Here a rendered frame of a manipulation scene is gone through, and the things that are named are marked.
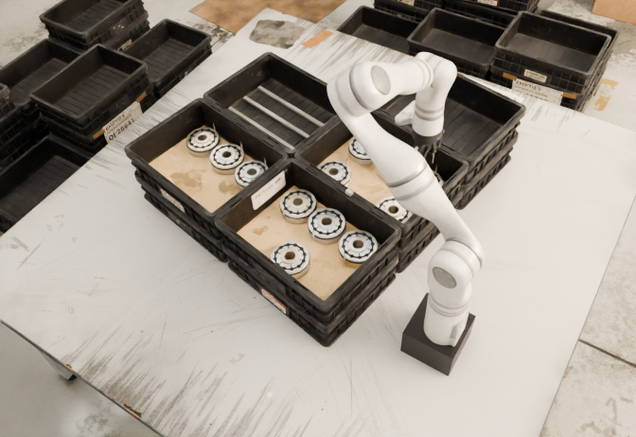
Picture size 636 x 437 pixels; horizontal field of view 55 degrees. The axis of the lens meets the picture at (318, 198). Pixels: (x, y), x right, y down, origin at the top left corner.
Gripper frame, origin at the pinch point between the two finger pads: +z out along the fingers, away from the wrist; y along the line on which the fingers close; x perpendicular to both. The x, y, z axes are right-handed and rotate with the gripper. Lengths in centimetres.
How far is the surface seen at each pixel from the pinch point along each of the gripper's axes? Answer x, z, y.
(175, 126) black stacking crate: 70, 5, -30
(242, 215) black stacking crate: 31, 8, -40
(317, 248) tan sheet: 10.0, 12.7, -32.4
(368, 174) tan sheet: 16.2, 12.6, -3.0
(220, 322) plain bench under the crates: 20, 26, -61
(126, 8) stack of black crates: 184, 36, 24
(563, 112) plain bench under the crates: -10, 26, 72
